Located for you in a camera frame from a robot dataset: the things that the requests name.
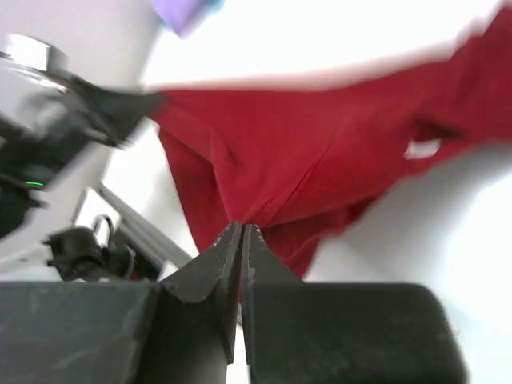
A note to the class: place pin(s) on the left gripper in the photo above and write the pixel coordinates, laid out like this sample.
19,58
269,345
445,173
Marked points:
32,159

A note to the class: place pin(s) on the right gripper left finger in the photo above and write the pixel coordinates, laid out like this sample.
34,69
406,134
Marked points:
193,330

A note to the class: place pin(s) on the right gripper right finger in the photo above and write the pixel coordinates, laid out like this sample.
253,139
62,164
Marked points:
276,324

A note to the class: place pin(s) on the purple t-shirt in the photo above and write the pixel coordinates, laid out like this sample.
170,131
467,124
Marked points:
181,16

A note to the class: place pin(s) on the red t-shirt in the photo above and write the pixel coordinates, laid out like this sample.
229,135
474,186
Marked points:
304,164

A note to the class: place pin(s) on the teal t-shirt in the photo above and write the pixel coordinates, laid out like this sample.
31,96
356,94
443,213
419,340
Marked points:
215,4

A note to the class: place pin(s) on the white clothing tag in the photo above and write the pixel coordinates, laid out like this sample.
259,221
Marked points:
422,149

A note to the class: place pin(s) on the aluminium table edge rail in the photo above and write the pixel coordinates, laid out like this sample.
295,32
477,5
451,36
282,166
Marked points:
150,242

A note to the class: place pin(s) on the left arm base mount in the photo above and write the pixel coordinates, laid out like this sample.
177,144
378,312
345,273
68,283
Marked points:
98,253

